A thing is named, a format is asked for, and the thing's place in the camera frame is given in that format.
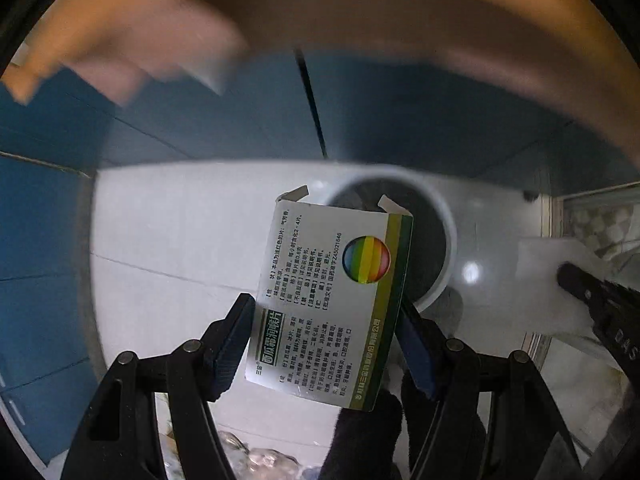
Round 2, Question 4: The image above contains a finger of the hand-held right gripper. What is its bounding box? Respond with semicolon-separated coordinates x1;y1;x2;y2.
556;262;603;313

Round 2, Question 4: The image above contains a tan wooden board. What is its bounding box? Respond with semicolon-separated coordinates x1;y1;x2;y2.
0;0;640;171

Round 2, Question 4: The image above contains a white tissue paper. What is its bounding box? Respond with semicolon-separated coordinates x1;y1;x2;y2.
515;237;623;337

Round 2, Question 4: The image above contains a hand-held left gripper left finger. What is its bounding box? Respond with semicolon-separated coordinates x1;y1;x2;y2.
60;292;257;480

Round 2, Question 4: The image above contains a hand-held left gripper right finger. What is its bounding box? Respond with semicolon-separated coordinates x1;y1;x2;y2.
395;300;583;480

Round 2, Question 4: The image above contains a blue cabinet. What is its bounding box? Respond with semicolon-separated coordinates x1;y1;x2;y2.
0;52;640;466

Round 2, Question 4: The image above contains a patterned glass door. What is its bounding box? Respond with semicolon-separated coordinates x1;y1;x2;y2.
550;182;640;261

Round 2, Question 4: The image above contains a white medicine box rainbow circle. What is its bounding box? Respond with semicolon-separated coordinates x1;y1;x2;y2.
244;185;415;413

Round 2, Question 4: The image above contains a crumpled clear plastic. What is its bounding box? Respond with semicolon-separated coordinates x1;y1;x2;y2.
155;395;321;480

